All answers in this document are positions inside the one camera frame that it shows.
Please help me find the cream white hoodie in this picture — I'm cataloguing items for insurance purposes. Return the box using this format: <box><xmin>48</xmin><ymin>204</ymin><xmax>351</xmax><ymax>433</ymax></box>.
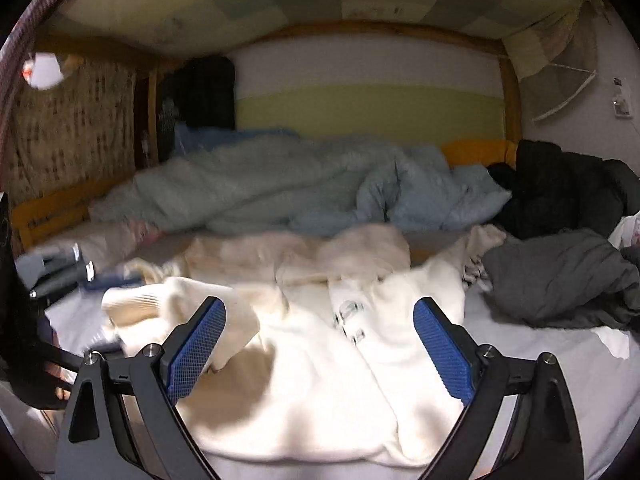
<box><xmin>102</xmin><ymin>226</ymin><xmax>506</xmax><ymax>467</ymax></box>

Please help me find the light blue duvet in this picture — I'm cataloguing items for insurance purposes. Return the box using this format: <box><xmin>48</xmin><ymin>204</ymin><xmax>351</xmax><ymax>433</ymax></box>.
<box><xmin>90</xmin><ymin>134</ymin><xmax>511</xmax><ymax>236</ymax></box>

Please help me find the black jacket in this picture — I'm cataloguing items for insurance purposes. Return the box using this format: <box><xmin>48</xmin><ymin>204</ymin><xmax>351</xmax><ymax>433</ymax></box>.
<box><xmin>488</xmin><ymin>140</ymin><xmax>639</xmax><ymax>240</ymax></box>

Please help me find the plaid bed curtain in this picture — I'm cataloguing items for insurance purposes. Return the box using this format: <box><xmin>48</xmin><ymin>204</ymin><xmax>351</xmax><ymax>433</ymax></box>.
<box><xmin>1</xmin><ymin>0</ymin><xmax>137</xmax><ymax>204</ymax></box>

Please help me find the wooden bed frame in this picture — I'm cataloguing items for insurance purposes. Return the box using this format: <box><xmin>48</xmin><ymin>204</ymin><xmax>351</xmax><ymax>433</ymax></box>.
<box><xmin>11</xmin><ymin>21</ymin><xmax>523</xmax><ymax>249</ymax></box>

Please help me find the grey printed bed sheet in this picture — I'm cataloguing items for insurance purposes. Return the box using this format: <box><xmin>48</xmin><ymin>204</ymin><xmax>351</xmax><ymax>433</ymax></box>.
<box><xmin>0</xmin><ymin>228</ymin><xmax>633</xmax><ymax>480</ymax></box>

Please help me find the wall power socket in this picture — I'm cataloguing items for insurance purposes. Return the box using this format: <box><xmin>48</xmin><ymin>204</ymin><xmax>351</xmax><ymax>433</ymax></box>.
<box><xmin>612</xmin><ymin>77</ymin><xmax>634</xmax><ymax>119</ymax></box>

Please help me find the white plastic bag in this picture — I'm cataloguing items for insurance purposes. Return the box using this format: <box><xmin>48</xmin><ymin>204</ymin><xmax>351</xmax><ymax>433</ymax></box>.
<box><xmin>608</xmin><ymin>212</ymin><xmax>640</xmax><ymax>249</ymax></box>

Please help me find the white pink floral pillow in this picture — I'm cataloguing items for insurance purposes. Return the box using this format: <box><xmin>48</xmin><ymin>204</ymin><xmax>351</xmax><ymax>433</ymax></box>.
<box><xmin>27</xmin><ymin>220</ymin><xmax>165</xmax><ymax>270</ymax></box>

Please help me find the beige sweatshirt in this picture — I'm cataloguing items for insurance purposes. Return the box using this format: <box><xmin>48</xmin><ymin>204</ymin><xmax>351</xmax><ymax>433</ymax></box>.
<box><xmin>171</xmin><ymin>224</ymin><xmax>410</xmax><ymax>285</ymax></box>

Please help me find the dark grey garment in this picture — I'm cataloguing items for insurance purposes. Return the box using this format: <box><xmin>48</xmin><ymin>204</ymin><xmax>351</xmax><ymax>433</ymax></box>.
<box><xmin>482</xmin><ymin>230</ymin><xmax>639</xmax><ymax>330</ymax></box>

